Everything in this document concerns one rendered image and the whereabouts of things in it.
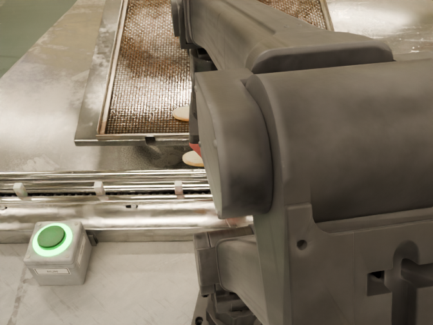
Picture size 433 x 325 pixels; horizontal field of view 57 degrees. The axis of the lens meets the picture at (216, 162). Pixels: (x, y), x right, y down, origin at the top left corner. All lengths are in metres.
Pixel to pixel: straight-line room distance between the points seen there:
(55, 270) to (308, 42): 0.54
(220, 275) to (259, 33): 0.30
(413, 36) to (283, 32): 0.88
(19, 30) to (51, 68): 2.17
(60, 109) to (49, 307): 0.48
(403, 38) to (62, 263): 0.86
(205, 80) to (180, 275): 0.52
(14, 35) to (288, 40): 3.11
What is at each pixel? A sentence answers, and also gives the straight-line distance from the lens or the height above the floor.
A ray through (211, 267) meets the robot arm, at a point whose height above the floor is 1.00.
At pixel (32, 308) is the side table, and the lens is 0.69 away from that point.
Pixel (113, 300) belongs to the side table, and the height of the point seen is 0.82.
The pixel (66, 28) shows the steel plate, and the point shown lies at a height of 0.82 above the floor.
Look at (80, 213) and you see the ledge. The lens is 0.71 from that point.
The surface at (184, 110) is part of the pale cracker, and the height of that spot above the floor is 0.91.
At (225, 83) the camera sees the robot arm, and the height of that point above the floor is 1.31.
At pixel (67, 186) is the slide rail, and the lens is 0.77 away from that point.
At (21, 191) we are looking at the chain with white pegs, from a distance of 0.78.
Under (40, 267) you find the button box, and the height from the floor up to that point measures 0.88.
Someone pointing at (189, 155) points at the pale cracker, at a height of 0.93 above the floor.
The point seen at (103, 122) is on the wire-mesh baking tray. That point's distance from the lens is 0.81.
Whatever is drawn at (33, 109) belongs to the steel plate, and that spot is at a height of 0.82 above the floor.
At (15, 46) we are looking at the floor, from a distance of 3.12.
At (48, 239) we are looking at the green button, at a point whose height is 0.91.
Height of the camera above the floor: 1.40
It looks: 46 degrees down
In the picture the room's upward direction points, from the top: straight up
